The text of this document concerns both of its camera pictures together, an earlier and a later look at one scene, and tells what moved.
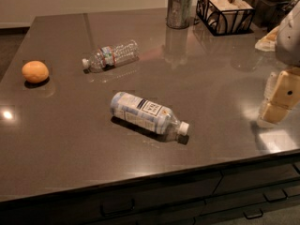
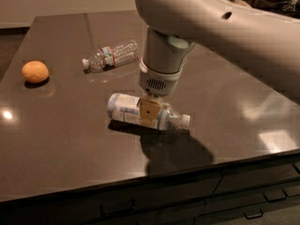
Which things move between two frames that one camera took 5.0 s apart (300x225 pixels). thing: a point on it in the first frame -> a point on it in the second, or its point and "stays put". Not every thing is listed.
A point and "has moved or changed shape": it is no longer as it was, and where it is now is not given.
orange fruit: [35, 71] stays put
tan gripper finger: [285, 95] -> [157, 84]
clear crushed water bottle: [111, 56] stays put
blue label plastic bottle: [146, 115] has moved or changed shape
